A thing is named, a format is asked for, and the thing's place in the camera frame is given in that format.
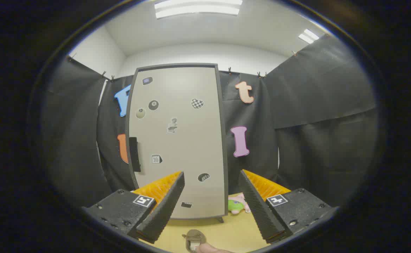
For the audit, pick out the black backdrop cloth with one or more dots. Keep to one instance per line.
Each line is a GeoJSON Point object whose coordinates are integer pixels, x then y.
{"type": "Point", "coordinates": [314, 105]}

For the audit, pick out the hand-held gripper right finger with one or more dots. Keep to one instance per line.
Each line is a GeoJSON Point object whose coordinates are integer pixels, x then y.
{"type": "Point", "coordinates": [256, 207]}

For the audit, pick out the green pink plush toy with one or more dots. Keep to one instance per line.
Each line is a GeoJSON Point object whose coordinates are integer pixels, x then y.
{"type": "Point", "coordinates": [235, 206]}

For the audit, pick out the brown fuzzy shoe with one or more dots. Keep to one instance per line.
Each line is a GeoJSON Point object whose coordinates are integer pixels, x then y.
{"type": "Point", "coordinates": [194, 236]}

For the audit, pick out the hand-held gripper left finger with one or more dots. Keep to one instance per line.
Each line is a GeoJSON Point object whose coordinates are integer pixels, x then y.
{"type": "Point", "coordinates": [166, 207]}

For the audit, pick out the grey shoe cabinet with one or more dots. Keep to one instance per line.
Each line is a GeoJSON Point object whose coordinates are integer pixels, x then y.
{"type": "Point", "coordinates": [224, 147]}

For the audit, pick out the grey shoe cabinet door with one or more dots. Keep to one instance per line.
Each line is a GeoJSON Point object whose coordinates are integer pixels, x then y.
{"type": "Point", "coordinates": [184, 140]}

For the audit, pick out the ceiling light panel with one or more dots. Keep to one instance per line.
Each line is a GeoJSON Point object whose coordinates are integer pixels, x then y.
{"type": "Point", "coordinates": [309, 36]}
{"type": "Point", "coordinates": [198, 8]}

